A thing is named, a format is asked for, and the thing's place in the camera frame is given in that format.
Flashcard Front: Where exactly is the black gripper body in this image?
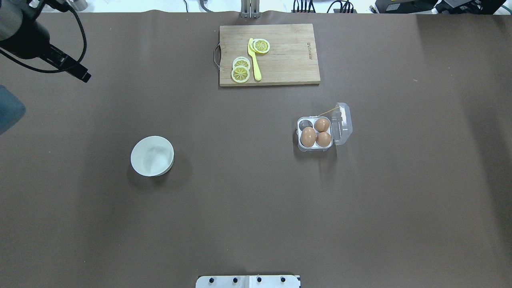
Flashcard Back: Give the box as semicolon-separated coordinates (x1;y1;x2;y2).
8;8;66;64

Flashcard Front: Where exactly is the brown egg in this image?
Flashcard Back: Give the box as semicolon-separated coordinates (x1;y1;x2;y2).
314;117;330;133
316;131;332;147
300;126;316;148

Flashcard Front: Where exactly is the clear plastic egg carton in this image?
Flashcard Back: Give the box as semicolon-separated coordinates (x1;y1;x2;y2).
296;102;353;152

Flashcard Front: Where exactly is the white ceramic bowl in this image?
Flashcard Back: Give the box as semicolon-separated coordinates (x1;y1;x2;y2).
130;136;174;177

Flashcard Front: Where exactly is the lemon slice lower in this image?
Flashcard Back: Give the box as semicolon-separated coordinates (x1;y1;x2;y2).
231;65;250;83

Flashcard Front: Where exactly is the yellow plastic knife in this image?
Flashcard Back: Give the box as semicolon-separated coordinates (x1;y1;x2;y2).
247;38;262;82

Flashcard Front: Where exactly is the bamboo cutting board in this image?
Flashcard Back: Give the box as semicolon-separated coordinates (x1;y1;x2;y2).
219;24;321;87

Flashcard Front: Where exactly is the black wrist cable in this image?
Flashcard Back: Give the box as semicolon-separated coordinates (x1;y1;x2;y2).
0;0;88;74

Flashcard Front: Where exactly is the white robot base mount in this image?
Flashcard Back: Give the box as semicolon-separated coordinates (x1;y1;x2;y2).
195;275;302;288

